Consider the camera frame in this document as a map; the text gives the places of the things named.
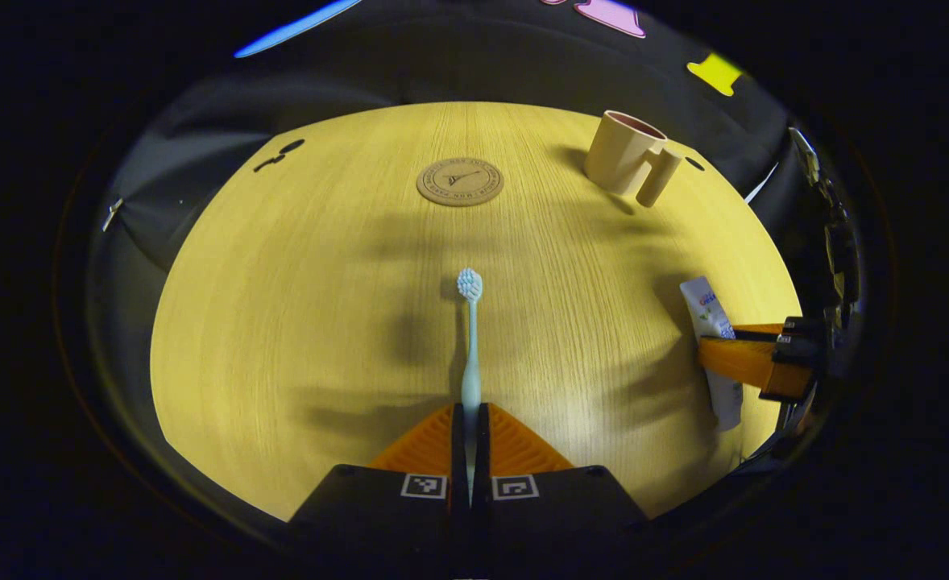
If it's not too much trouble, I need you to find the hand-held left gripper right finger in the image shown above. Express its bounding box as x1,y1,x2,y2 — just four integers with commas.
471,403,651,561

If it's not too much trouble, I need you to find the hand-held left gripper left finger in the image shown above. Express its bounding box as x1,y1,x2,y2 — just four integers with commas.
288,403,469,561

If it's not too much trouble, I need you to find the white toothpaste tube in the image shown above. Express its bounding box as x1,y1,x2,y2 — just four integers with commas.
679,276,744,432

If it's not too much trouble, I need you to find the light blue toothbrush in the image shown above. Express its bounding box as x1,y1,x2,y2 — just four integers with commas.
456,268,484,504

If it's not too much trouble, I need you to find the beige cup with handle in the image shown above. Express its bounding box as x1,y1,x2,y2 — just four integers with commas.
585,110,683,208

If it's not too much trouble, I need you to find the round wooden coaster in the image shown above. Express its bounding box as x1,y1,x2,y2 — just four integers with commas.
416,157,505,208

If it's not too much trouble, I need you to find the wooden desktop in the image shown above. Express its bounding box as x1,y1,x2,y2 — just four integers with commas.
150,101,803,523

